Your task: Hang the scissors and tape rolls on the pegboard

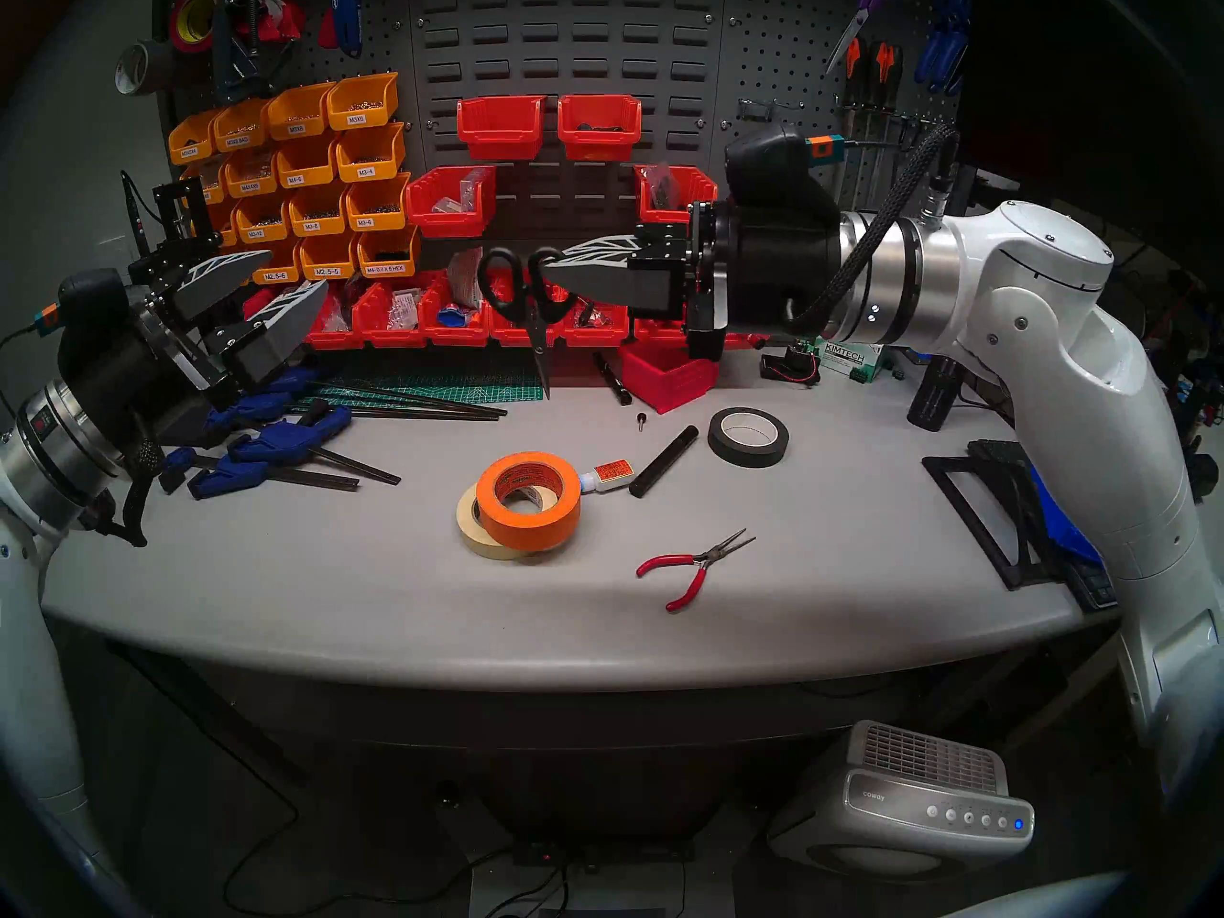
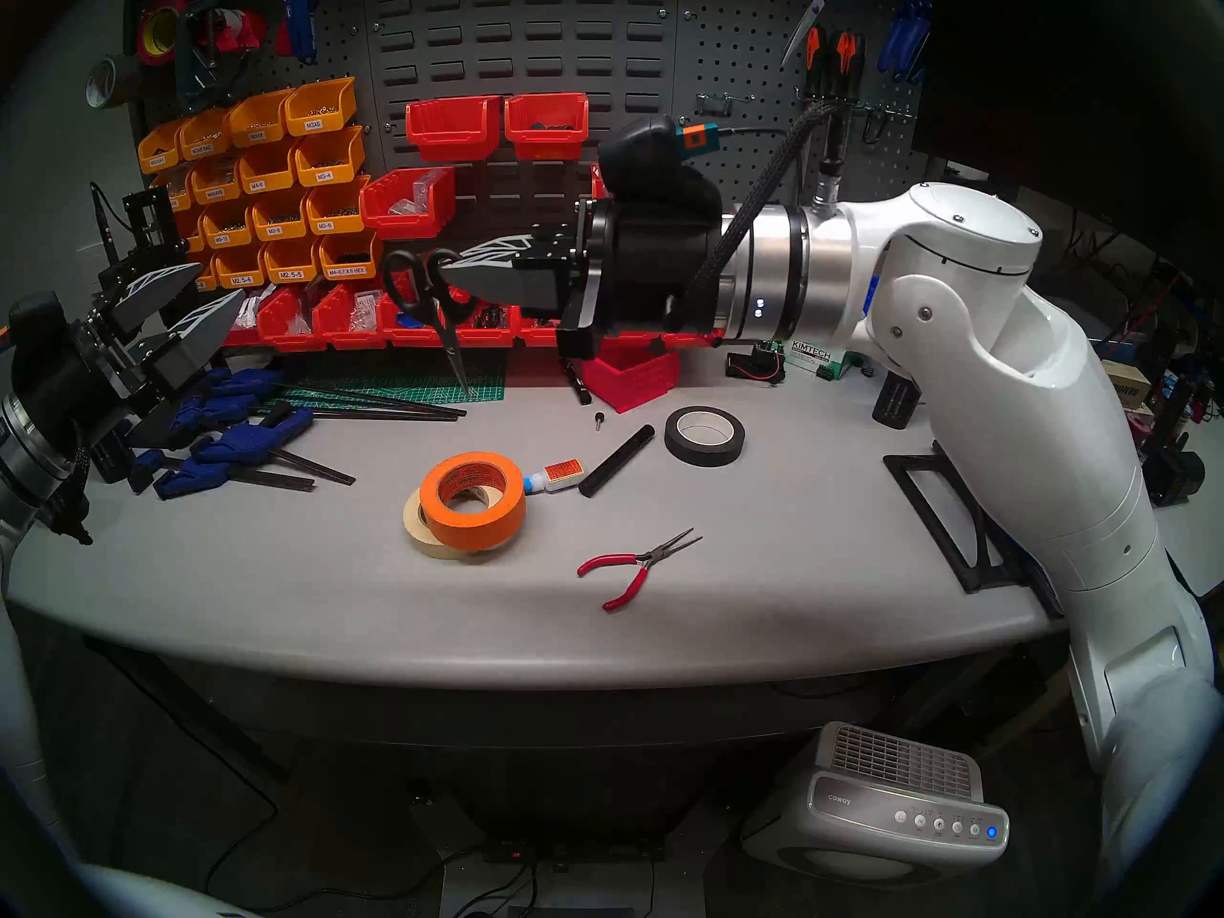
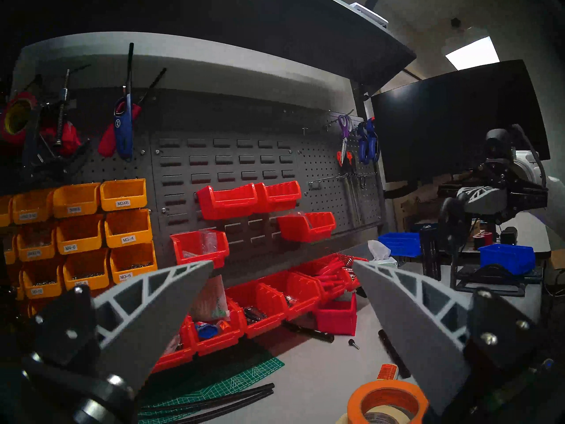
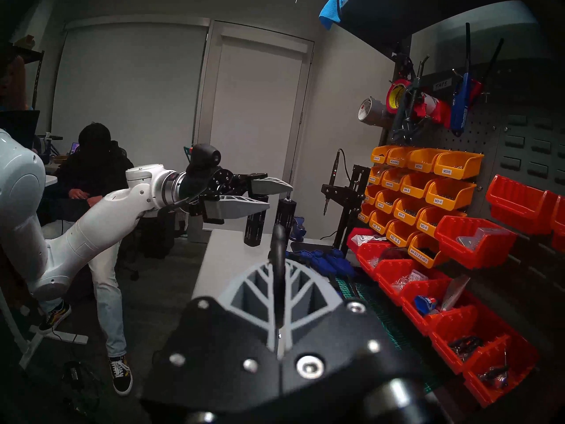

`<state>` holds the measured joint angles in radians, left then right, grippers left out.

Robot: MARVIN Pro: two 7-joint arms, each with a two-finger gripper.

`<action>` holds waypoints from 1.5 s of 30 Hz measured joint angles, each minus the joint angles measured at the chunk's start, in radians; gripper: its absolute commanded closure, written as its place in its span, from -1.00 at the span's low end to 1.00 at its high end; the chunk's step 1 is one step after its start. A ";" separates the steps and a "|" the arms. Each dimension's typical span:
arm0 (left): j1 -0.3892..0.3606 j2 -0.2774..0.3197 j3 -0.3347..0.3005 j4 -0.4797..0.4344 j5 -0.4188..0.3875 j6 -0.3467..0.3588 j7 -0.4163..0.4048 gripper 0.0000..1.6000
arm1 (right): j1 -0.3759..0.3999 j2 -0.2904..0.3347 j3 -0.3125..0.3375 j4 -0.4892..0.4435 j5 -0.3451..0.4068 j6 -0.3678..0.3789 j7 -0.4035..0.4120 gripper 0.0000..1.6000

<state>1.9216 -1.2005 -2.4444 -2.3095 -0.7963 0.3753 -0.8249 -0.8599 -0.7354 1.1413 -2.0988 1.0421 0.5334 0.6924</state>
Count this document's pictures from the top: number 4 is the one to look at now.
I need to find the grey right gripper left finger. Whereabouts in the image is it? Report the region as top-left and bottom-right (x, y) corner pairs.
(141, 259), (281, 409)

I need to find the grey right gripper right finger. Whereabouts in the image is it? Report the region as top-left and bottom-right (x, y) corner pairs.
(282, 260), (399, 396)

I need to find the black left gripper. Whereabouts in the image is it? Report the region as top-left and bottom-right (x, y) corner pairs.
(180, 167), (294, 220)

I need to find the red tape roll yellow core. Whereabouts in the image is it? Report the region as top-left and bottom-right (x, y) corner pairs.
(386, 79), (415, 114)

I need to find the black perforated cylinder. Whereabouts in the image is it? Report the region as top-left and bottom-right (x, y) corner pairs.
(274, 198), (297, 242)
(244, 193), (270, 247)

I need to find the red plastic parts bin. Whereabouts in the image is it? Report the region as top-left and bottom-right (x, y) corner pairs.
(463, 335), (540, 408)
(430, 304), (515, 375)
(377, 260), (446, 307)
(401, 280), (479, 337)
(551, 196), (565, 254)
(357, 242), (409, 280)
(435, 216), (517, 269)
(486, 175), (559, 236)
(347, 228), (380, 256)

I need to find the green cutting mat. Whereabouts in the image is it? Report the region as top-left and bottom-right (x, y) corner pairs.
(333, 277), (442, 393)

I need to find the white room door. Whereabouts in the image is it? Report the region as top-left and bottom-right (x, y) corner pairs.
(207, 23), (315, 234)

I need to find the black tool stand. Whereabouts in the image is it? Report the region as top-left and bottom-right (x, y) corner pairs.
(321, 165), (371, 251)

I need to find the small blue white spool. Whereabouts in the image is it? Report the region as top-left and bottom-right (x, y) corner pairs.
(414, 295), (438, 315)

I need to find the clear plastic bag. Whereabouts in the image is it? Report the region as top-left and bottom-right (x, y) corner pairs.
(441, 275), (471, 311)

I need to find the person in dark hoodie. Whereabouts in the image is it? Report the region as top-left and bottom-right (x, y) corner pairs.
(38, 122), (135, 396)

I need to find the white sliding closet door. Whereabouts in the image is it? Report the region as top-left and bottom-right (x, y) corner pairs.
(51, 17), (210, 172)

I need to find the black metal spring clamp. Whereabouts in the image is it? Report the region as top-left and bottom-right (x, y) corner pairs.
(391, 54), (431, 145)

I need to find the red white plastic tool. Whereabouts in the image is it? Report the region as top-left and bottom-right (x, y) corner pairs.
(417, 91), (453, 125)

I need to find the blue cloth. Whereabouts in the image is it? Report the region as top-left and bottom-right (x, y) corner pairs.
(319, 0), (362, 30)

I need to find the blue long-nose lighter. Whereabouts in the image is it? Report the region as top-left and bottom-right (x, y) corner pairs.
(450, 22), (473, 134)

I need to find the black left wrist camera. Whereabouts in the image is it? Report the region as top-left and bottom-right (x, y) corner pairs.
(185, 144), (221, 176)

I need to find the grey duct tape roll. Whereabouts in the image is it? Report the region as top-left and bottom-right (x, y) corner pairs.
(358, 96), (393, 129)

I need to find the dark grey pegboard wall panel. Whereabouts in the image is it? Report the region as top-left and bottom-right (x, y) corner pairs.
(388, 52), (565, 295)

